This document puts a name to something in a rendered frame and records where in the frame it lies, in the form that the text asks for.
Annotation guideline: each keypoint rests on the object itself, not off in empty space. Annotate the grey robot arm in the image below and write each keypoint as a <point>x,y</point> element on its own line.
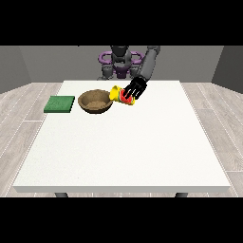
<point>148,63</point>

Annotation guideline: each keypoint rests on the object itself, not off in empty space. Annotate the grey robot trunk purple rings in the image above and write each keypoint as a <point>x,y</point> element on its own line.
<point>119,65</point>

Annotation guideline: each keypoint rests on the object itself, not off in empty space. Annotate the brown wooden bowl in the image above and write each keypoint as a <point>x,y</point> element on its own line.
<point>95,101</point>

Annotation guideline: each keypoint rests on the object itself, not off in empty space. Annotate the yellow cup with melon print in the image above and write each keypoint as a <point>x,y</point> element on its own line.
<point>117,93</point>

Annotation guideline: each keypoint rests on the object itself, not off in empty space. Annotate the dark table leg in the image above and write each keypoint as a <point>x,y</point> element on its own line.
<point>181,195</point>
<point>61,195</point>

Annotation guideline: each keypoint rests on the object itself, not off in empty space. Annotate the green square pad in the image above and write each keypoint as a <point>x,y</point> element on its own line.
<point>59,104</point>

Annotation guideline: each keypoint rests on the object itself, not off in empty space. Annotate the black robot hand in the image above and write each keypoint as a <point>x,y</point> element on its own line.
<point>138,85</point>

